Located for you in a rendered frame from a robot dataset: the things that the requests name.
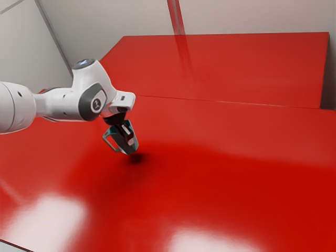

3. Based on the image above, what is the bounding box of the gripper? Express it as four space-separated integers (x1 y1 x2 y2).
103 111 135 146

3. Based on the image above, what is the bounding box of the teal faceted mug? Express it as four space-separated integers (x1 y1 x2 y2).
102 118 139 156

